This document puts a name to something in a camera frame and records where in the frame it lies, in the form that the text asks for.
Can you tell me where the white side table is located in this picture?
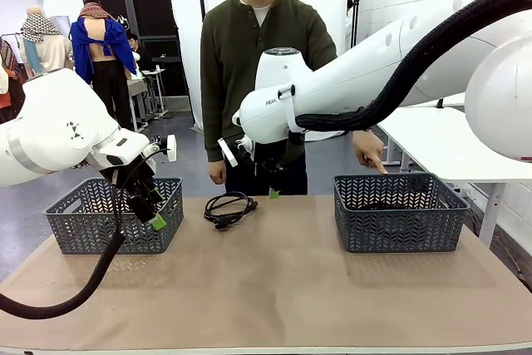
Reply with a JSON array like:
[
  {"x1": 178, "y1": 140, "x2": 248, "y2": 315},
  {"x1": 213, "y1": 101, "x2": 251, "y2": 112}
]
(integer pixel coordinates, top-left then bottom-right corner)
[{"x1": 376, "y1": 92, "x2": 532, "y2": 249}]

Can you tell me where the grey background desk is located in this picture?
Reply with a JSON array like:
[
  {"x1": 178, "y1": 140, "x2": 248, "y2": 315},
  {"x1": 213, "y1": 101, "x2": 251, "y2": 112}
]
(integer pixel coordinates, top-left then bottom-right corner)
[{"x1": 127, "y1": 56, "x2": 180, "y2": 130}]

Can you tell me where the black light stand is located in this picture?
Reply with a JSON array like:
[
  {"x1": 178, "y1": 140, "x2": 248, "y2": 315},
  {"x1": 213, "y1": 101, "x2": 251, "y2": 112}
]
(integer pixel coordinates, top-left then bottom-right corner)
[{"x1": 347, "y1": 0, "x2": 363, "y2": 48}]

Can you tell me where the right arm black cable sleeve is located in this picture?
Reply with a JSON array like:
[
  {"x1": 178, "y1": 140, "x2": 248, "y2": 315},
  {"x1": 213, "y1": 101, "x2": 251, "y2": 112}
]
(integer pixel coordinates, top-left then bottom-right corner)
[{"x1": 294, "y1": 0, "x2": 532, "y2": 132}]

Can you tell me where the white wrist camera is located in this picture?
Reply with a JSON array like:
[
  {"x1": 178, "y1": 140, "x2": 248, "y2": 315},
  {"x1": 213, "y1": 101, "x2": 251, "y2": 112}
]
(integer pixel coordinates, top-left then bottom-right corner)
[
  {"x1": 217, "y1": 136, "x2": 255, "y2": 168},
  {"x1": 150, "y1": 134, "x2": 178, "y2": 163}
]

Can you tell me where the mannequin with red patterned scarf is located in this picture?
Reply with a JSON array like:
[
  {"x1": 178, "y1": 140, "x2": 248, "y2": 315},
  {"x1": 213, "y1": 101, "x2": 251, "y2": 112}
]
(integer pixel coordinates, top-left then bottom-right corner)
[{"x1": 0, "y1": 37, "x2": 27, "y2": 124}]

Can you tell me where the grey plastic lattice basket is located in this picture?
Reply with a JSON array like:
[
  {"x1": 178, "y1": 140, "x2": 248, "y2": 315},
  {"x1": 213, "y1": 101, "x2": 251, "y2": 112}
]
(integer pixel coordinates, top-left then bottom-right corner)
[
  {"x1": 44, "y1": 176, "x2": 185, "y2": 255},
  {"x1": 333, "y1": 171, "x2": 471, "y2": 254}
]

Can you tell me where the person in green sweater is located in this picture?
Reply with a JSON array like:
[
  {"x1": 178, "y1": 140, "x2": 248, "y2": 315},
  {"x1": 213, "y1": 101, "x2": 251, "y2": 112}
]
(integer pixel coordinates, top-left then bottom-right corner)
[{"x1": 199, "y1": 0, "x2": 338, "y2": 197}]

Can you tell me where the mannequin with cream sweater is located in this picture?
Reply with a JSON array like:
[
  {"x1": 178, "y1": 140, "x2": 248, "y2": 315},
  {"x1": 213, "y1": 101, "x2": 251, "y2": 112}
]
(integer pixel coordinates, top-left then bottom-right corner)
[{"x1": 19, "y1": 5, "x2": 76, "y2": 78}]

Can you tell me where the seated background person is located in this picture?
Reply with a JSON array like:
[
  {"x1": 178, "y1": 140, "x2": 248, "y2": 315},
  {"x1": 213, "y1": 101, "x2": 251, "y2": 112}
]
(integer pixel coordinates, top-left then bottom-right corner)
[{"x1": 126, "y1": 32, "x2": 154, "y2": 76}]

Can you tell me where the person's right forearm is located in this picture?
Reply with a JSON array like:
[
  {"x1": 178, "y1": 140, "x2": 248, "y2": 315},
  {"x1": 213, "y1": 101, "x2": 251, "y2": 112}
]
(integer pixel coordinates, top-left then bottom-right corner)
[{"x1": 205, "y1": 111, "x2": 228, "y2": 164}]

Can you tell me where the person's left hand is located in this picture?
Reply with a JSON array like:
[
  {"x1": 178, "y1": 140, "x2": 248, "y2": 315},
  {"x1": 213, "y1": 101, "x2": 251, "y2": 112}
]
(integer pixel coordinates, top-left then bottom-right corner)
[{"x1": 352, "y1": 130, "x2": 390, "y2": 176}]

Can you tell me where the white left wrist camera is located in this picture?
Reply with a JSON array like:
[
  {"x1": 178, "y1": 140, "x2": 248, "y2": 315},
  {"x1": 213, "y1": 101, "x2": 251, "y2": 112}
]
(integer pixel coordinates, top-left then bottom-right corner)
[{"x1": 150, "y1": 134, "x2": 178, "y2": 163}]

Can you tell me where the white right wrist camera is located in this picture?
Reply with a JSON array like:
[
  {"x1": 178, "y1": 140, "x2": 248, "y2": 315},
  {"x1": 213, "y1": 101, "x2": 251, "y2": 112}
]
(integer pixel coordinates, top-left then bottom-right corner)
[{"x1": 217, "y1": 136, "x2": 255, "y2": 168}]

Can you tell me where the white photo backdrop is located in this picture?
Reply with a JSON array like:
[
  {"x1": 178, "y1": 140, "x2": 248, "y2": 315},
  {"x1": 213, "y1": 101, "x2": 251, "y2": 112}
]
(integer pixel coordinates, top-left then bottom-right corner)
[{"x1": 163, "y1": 0, "x2": 363, "y2": 136}]

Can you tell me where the mannequin with blue garment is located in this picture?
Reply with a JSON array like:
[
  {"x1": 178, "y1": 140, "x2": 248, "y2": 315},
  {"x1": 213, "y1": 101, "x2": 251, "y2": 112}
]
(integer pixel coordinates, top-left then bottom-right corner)
[{"x1": 69, "y1": 0, "x2": 139, "y2": 134}]

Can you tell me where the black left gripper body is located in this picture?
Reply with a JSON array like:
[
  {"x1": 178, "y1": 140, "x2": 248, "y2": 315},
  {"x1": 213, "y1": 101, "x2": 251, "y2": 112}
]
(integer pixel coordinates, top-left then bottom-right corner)
[{"x1": 101, "y1": 158, "x2": 158, "y2": 201}]

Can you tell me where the tangled black cable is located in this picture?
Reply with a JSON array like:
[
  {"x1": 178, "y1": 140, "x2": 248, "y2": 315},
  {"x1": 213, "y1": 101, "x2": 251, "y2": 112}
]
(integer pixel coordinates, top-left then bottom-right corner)
[{"x1": 203, "y1": 190, "x2": 259, "y2": 231}]

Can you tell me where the person's right hand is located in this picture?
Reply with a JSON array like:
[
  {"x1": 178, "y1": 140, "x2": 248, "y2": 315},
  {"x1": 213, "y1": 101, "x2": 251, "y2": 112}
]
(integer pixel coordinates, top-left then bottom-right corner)
[{"x1": 207, "y1": 160, "x2": 228, "y2": 186}]

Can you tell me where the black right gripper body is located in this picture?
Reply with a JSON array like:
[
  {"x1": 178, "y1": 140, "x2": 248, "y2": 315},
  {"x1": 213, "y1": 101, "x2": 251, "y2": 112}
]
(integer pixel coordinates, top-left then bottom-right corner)
[{"x1": 250, "y1": 141, "x2": 288, "y2": 177}]

